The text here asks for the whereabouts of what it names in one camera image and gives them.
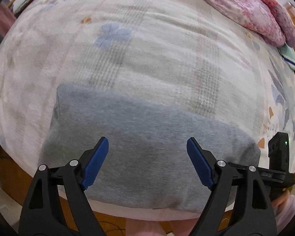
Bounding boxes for green white folded cloth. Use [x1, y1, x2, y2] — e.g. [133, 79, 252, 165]
[278, 44, 295, 71]

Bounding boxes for person right hand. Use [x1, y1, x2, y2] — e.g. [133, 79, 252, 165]
[271, 190, 295, 233]

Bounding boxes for dark red low bench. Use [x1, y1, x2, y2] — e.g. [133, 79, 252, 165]
[0, 4, 16, 44]

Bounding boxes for pink floral quilt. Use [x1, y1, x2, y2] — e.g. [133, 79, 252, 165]
[205, 0, 295, 47]

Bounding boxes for pink trousers of person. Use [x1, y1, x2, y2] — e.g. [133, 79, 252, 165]
[125, 217, 198, 236]

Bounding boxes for white fleece bed blanket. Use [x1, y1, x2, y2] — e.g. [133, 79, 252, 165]
[0, 0, 295, 222]

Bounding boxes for grey sweatshirt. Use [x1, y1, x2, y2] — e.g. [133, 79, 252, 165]
[39, 84, 261, 213]

